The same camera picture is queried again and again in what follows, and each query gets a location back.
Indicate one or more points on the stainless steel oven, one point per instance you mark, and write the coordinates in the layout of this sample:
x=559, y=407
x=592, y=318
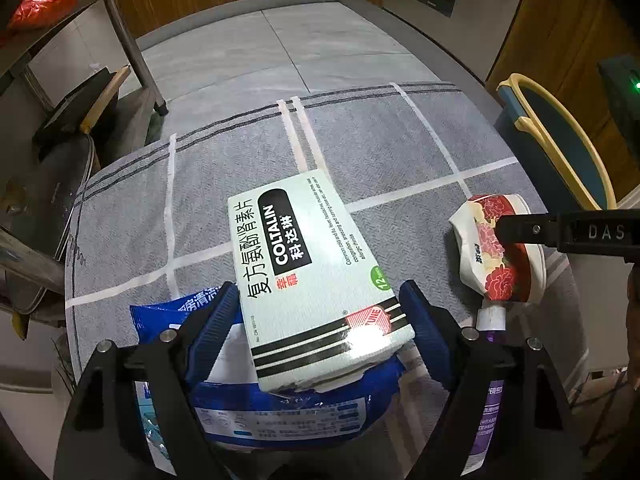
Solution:
x=475, y=25

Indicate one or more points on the yellow rim blue bin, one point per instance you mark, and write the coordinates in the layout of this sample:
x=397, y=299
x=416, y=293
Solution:
x=560, y=135

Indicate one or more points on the black tray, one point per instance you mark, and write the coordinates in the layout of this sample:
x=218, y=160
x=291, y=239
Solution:
x=75, y=105

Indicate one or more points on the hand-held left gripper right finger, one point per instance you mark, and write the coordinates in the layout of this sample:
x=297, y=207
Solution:
x=425, y=332

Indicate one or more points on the red floral paper cup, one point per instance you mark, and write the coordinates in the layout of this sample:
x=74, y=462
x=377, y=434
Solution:
x=505, y=280

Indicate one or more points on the blue wet wipe packet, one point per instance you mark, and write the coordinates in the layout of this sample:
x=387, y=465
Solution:
x=280, y=420

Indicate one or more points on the grey checked tablecloth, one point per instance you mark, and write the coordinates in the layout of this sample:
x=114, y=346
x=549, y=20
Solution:
x=375, y=160

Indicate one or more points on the purple tube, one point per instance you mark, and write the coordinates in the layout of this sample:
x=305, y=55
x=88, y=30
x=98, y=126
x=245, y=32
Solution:
x=490, y=319

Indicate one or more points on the metal shelf rack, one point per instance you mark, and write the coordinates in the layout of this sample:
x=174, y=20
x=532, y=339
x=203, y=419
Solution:
x=130, y=35

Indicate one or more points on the wooden cutting board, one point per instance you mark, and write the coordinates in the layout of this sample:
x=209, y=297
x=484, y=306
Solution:
x=102, y=100

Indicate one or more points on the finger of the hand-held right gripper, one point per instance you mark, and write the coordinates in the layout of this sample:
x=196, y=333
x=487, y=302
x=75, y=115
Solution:
x=525, y=230

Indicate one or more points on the crumpled red plastic bag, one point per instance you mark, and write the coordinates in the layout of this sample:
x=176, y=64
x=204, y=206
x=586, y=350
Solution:
x=42, y=5

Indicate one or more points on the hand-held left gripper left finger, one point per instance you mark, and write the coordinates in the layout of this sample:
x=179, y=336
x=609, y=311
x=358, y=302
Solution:
x=215, y=332

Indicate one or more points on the white green medicine box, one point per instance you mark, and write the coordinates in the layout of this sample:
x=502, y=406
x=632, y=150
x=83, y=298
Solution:
x=300, y=260

